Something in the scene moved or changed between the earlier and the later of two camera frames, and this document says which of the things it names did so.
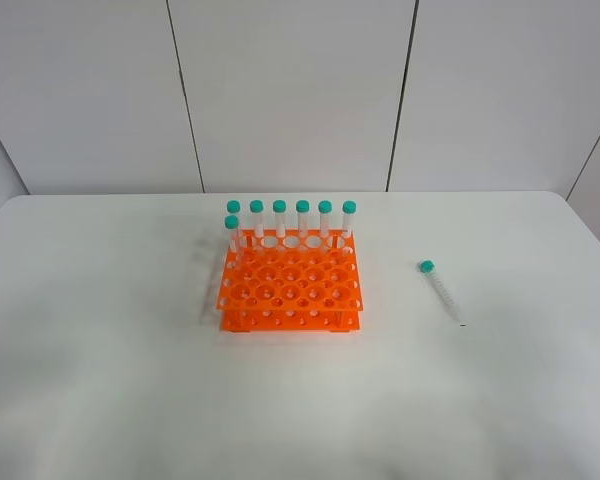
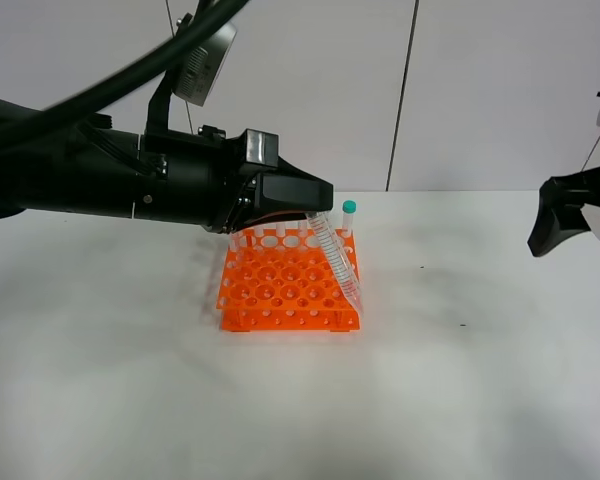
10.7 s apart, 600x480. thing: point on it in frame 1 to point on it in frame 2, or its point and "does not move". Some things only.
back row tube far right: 349,208 does not move
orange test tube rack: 290,280 does not move
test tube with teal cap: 427,267 to 338,257
